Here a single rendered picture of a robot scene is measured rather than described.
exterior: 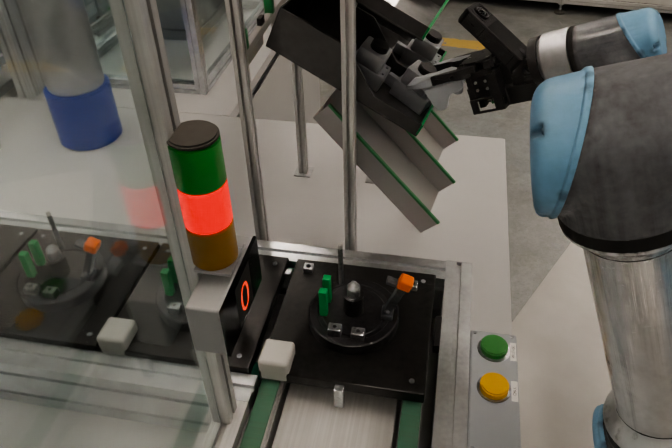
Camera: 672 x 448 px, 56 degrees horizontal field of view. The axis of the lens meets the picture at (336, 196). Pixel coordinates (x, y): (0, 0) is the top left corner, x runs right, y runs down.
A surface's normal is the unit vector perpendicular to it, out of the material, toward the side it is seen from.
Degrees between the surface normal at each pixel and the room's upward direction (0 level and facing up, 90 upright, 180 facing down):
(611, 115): 47
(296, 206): 0
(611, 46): 69
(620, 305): 97
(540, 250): 0
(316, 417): 0
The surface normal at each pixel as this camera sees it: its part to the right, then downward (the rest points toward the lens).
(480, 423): -0.02, -0.79
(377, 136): 0.65, -0.42
